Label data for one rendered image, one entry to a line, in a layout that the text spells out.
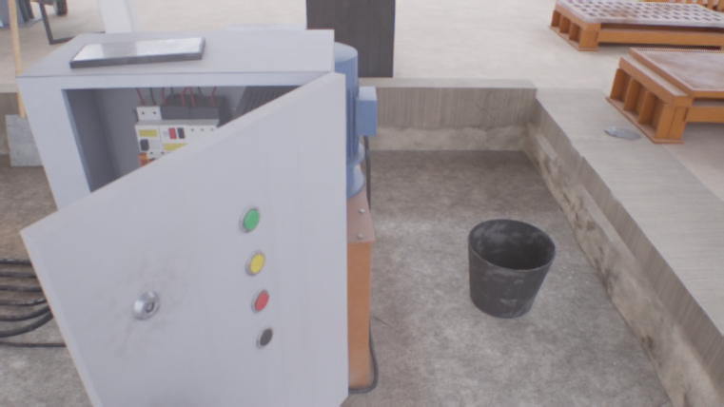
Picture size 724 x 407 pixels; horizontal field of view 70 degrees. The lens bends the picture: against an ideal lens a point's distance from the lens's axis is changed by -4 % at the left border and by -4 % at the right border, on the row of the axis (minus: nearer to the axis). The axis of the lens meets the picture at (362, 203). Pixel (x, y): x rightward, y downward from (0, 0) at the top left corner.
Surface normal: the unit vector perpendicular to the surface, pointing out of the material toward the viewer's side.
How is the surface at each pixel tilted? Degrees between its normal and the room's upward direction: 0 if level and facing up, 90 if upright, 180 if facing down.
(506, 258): 82
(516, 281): 98
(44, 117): 90
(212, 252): 90
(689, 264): 0
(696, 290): 0
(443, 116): 90
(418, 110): 90
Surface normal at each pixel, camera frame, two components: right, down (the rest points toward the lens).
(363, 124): 0.03, 0.54
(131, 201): 0.85, 0.28
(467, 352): 0.01, -0.84
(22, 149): 0.03, 0.22
